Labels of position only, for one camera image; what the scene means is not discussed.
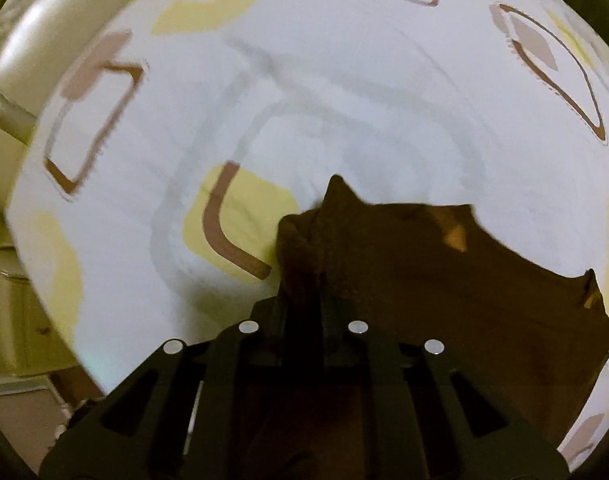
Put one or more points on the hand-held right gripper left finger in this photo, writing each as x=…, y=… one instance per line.
x=234, y=360

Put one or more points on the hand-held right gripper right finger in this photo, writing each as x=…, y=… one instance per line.
x=384, y=360

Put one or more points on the brown plaid garment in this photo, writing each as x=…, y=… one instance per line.
x=409, y=270

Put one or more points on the cream wooden nightstand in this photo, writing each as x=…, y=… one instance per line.
x=24, y=310

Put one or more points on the patterned white bed sheet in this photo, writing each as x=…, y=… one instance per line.
x=334, y=85

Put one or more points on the cream tufted headboard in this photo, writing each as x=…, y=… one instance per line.
x=29, y=45

